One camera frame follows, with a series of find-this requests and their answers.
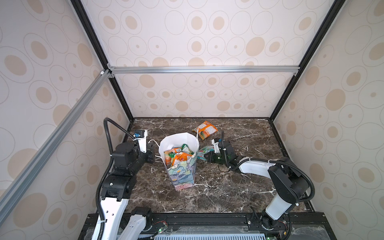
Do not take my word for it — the red yellow Fox's fruits packet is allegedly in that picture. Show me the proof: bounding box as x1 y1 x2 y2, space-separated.
171 152 193 167

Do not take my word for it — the large orange snack packet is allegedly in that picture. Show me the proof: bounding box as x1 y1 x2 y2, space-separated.
164 147 184 168

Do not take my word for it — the white paper bag colourful print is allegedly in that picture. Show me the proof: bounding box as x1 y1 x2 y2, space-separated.
159 133 200 191

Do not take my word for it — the teal red Fox's packet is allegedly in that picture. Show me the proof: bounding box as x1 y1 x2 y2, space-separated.
197 146 215 162

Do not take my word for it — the green tea candy packet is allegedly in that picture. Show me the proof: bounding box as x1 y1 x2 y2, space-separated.
182 144 194 155

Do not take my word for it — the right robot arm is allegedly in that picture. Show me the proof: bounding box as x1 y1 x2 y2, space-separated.
199 134 315 230

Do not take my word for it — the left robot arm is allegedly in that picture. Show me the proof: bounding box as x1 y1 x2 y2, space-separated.
92 118 155 240

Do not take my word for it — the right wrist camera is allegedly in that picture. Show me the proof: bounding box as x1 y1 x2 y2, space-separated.
212 138 223 154

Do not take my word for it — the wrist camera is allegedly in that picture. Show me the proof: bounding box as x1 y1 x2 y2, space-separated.
212 138 223 154
134 129 148 153

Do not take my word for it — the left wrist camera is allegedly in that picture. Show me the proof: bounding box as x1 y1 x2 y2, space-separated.
134 129 148 153

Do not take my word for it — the horizontal aluminium frame bar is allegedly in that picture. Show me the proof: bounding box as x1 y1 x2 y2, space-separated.
110 65 300 74

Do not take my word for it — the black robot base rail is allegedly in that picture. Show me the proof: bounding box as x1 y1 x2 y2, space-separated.
138 212 336 240

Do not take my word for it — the diagonal aluminium frame bar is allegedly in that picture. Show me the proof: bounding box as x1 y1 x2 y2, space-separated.
1 69 112 224

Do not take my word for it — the left black frame post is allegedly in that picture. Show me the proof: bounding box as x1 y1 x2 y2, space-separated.
70 0 135 123

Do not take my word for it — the black frame post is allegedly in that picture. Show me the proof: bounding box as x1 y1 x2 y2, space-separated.
70 0 135 123
269 0 347 123

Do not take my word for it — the right black frame post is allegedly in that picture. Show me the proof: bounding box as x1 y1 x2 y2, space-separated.
269 0 347 123

